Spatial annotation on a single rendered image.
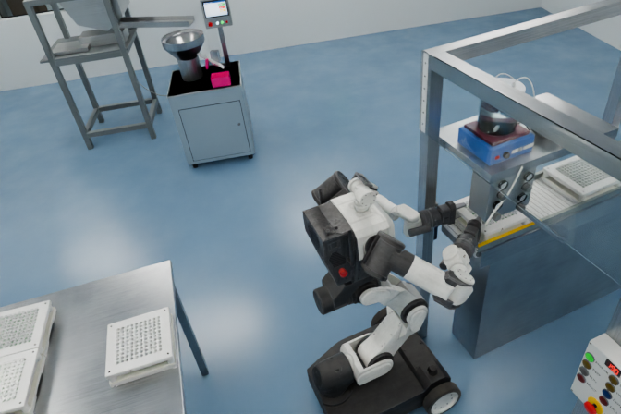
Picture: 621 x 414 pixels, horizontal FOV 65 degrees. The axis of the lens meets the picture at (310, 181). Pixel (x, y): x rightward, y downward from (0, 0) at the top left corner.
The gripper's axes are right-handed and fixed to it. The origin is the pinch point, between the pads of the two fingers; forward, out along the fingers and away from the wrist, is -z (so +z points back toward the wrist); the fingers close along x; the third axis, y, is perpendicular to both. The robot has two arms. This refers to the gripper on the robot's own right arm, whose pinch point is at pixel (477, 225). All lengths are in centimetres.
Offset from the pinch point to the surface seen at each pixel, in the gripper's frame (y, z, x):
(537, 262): 23, -30, 39
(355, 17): -309, -408, 72
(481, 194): 2.9, 9.6, -25.2
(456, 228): -9.5, -1.9, 7.3
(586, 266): 43, -63, 61
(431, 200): -22.5, -3.0, -3.2
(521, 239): 16.8, -11.7, 10.3
